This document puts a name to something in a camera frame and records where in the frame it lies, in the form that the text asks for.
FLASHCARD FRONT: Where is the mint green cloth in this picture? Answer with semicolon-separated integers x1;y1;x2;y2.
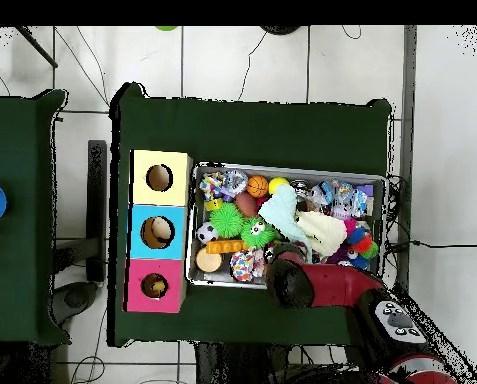
257;183;313;259

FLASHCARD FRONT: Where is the cream yellow cloth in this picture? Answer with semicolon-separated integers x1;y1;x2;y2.
296;210;349;259

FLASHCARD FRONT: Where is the yellow plush toy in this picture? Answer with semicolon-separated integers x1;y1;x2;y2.
145;277;166;297

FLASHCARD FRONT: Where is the wooden box with three holes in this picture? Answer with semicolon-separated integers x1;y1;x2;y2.
125;149;195;314

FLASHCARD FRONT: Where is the clear mesh bin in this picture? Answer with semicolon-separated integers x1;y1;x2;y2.
191;163;387;293

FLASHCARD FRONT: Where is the brown toy football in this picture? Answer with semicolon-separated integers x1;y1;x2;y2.
234;191;259;217

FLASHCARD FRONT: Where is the green spiky ball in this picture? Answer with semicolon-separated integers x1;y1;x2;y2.
209;201;246;239
240;215;278;251

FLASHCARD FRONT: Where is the bright orange mini basketball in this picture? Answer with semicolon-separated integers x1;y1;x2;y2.
246;175;270;199

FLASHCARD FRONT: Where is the orange yellow plastic toy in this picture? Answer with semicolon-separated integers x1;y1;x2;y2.
205;238;247;256

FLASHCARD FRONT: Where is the colourful crinkled packet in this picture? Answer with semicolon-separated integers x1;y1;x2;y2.
199;171;225;201

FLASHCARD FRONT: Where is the small soccer ball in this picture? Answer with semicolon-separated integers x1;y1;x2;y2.
195;221;219;245

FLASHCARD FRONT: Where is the yellow ball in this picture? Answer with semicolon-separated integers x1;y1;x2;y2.
268;176;291;196

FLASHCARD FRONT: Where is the colourful patterned fabric toy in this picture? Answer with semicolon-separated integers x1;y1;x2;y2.
229;249;265;283

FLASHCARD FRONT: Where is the black floor cable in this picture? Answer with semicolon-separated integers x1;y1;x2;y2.
409;238;477;249

